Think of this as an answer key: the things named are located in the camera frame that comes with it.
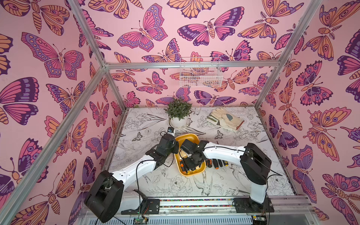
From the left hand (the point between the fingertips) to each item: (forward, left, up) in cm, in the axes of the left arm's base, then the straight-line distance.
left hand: (177, 140), depth 87 cm
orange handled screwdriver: (-11, -24, -10) cm, 28 cm away
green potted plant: (+19, 0, +9) cm, 21 cm away
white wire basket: (+40, -16, +23) cm, 49 cm away
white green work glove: (+23, -31, -10) cm, 40 cm away
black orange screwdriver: (-11, -20, -9) cm, 25 cm away
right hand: (-13, -7, -10) cm, 18 cm away
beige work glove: (+24, -41, -10) cm, 48 cm away
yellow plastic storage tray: (+1, -11, -1) cm, 11 cm away
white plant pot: (+20, 0, -8) cm, 21 cm away
